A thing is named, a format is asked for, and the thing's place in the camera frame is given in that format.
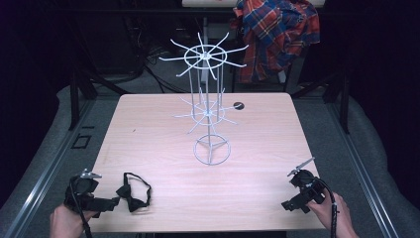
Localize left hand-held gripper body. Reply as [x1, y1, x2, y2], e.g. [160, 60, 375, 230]
[63, 168, 103, 210]

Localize person's right hand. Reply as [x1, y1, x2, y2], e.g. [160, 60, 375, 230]
[306, 192, 360, 238]

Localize person's left hand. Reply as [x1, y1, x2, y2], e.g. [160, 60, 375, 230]
[49, 202, 97, 238]

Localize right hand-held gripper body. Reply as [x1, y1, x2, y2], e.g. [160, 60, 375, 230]
[286, 157, 327, 206]

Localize black bow tie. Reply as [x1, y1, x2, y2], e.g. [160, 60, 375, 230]
[115, 172, 153, 213]

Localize red blue plaid shirt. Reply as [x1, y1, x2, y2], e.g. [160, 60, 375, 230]
[230, 0, 321, 84]

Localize black metal stand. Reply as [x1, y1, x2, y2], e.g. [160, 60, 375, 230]
[67, 19, 130, 131]
[290, 68, 352, 135]

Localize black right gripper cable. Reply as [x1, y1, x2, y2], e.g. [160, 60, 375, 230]
[310, 178, 339, 238]

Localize white wire display rack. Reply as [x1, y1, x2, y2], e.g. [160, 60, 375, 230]
[158, 31, 250, 167]

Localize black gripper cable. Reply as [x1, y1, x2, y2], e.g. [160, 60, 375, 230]
[310, 178, 339, 238]
[68, 178, 94, 238]

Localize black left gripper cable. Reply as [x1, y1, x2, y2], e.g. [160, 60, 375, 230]
[68, 178, 94, 238]

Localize black floor cables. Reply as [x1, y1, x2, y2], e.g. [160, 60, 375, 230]
[125, 16, 191, 94]

